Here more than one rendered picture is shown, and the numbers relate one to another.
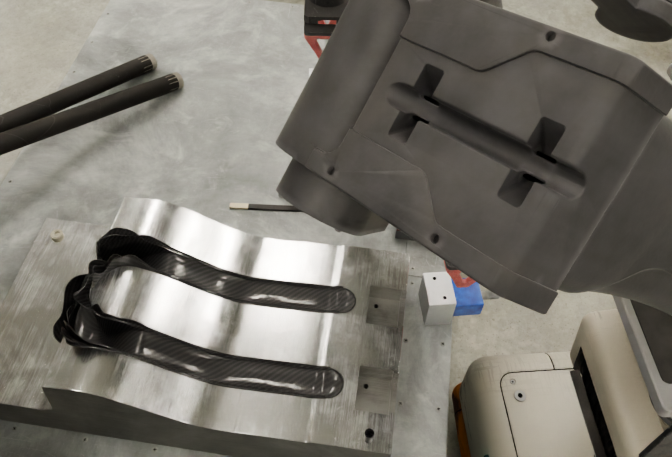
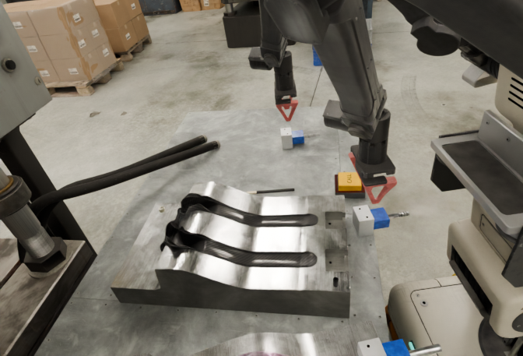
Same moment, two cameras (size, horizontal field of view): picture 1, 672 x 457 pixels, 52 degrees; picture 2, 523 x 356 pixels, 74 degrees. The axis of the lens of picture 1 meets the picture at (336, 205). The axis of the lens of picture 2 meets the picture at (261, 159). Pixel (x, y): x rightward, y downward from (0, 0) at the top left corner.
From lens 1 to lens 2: 20 cm
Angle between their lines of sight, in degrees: 17
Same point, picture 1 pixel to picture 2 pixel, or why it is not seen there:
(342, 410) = (318, 272)
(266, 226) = not seen: hidden behind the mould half
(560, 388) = (447, 297)
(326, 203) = not seen: outside the picture
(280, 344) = (279, 244)
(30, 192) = (149, 198)
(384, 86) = not seen: outside the picture
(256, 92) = (255, 144)
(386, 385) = (342, 261)
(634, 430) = (496, 279)
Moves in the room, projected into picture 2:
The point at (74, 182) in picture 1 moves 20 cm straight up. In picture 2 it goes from (170, 192) to (149, 137)
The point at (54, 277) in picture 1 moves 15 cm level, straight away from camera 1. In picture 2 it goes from (160, 227) to (140, 198)
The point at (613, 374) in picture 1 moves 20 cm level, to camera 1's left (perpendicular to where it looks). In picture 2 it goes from (475, 251) to (382, 256)
